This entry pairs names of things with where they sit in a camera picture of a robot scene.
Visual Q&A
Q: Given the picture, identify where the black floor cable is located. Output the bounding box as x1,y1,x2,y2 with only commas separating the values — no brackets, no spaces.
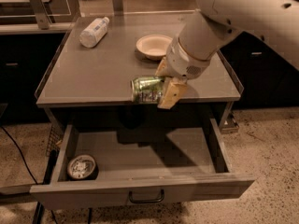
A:
0,124,39,186

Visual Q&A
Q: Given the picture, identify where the crushed green soda can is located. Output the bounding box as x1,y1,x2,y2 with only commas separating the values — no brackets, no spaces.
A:
131,77,164,104

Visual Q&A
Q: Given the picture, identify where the white paper bowl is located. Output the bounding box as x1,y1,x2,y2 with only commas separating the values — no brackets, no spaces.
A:
135,35,172,61

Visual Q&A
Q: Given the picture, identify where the wire mesh basket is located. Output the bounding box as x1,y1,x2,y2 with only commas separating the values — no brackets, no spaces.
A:
46,126,64,157

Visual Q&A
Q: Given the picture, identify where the open grey top drawer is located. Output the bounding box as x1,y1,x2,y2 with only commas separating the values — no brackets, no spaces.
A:
31,119,255,209

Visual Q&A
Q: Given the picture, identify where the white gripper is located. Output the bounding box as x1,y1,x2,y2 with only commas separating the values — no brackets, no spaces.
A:
155,35,210,109

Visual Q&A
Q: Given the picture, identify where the grey metal post middle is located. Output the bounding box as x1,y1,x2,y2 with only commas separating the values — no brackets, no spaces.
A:
112,0,123,16

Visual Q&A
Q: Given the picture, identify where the grey metal post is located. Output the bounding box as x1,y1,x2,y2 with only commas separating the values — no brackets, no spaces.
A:
112,0,123,16
29,0,50,30

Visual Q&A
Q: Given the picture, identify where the grey cabinet with top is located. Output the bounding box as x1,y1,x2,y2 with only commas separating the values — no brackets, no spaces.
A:
36,13,241,129

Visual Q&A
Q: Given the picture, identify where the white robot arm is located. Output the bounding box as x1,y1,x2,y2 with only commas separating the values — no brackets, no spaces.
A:
155,0,299,109

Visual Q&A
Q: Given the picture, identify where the round tin in drawer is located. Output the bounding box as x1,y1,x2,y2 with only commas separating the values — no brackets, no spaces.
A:
66,154,98,181

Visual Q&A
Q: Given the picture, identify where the clear plastic water bottle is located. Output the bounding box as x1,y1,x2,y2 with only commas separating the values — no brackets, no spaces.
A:
79,17,109,48

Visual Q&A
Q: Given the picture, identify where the black drawer handle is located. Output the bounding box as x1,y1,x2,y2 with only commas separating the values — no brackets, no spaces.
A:
128,189,164,204

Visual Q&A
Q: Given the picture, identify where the grey metal post left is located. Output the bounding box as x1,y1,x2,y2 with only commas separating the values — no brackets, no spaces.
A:
29,0,50,30

